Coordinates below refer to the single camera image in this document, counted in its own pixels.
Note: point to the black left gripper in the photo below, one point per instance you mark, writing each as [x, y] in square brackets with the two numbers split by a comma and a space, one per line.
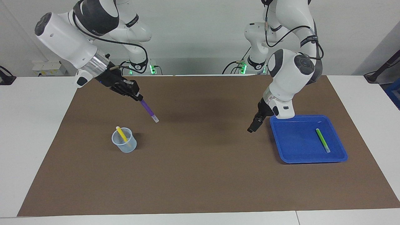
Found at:
[264, 111]

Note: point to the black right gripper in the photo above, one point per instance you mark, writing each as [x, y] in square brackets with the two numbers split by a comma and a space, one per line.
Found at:
[114, 79]

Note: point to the purple pen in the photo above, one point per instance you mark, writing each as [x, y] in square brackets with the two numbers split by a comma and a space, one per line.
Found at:
[148, 109]

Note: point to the yellow pen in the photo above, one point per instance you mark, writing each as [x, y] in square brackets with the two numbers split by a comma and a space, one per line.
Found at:
[122, 134]

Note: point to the green pen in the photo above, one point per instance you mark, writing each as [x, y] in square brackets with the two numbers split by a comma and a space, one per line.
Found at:
[322, 140]

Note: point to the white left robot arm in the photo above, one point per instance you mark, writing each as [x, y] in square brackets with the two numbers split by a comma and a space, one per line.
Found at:
[287, 75]

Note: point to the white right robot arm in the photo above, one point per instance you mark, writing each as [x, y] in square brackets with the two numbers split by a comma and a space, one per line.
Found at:
[72, 40]

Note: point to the blue plastic tray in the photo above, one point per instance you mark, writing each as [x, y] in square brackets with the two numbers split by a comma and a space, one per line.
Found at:
[297, 143]

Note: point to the clear plastic cup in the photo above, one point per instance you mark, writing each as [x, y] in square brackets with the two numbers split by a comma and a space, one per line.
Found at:
[128, 147]

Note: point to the brown table mat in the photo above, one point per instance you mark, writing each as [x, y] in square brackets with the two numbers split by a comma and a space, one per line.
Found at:
[200, 156]

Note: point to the white power strip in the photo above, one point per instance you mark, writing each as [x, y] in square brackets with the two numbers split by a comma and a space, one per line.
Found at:
[47, 67]

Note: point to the black table clamp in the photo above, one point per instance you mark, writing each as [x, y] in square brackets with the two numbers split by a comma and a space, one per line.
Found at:
[6, 78]

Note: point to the blue box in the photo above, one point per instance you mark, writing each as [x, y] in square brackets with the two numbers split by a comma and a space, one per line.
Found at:
[394, 93]

